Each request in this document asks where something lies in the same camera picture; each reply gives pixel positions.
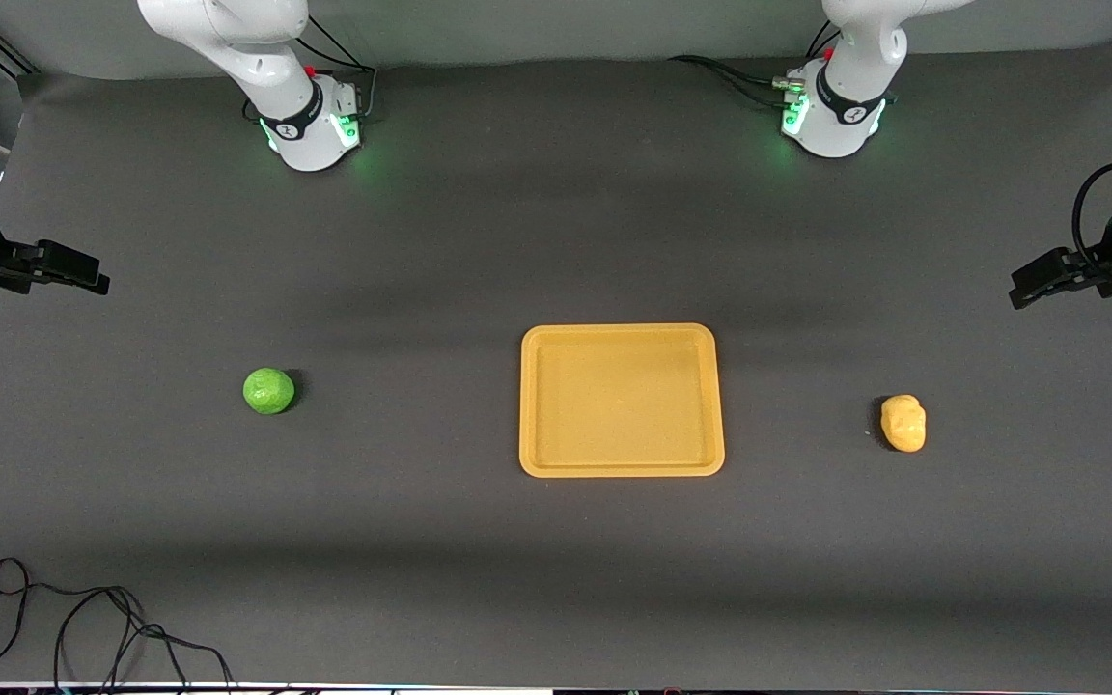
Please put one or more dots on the green lime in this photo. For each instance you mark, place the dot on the green lime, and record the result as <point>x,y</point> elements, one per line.
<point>268,391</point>

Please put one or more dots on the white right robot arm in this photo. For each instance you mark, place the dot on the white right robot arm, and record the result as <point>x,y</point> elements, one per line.
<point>310,125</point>

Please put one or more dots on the dark grey table mat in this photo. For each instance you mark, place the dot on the dark grey table mat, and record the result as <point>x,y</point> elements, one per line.
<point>421,241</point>

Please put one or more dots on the yellow potato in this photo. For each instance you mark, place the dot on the yellow potato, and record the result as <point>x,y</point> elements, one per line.
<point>903,423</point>

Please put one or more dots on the aluminium frame rail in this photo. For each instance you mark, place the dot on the aluminium frame rail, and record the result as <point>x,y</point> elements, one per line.
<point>6,48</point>

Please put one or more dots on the yellow plastic tray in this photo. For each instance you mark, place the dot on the yellow plastic tray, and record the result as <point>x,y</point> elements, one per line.
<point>622,405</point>

